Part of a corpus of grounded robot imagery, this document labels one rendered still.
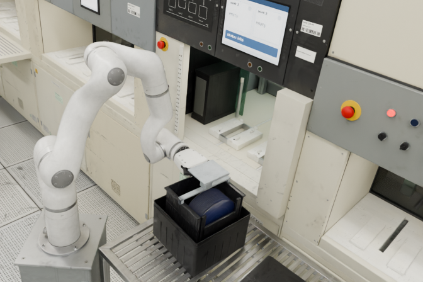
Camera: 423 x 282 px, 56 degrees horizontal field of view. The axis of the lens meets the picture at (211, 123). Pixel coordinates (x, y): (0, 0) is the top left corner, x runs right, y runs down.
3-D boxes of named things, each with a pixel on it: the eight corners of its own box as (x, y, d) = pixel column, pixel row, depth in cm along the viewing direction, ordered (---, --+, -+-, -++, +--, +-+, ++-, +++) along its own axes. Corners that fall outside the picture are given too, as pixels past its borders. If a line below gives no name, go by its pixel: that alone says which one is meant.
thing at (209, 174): (206, 206, 173) (214, 146, 158) (238, 235, 160) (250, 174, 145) (160, 229, 159) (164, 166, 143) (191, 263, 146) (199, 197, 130)
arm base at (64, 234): (30, 254, 147) (23, 217, 137) (48, 218, 163) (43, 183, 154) (82, 257, 148) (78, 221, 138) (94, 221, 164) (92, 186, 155)
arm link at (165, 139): (165, 149, 152) (184, 138, 156) (147, 133, 160) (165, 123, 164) (169, 164, 157) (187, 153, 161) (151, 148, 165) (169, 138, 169)
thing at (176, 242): (203, 206, 179) (206, 176, 170) (245, 245, 161) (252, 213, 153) (151, 232, 162) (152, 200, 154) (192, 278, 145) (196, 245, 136)
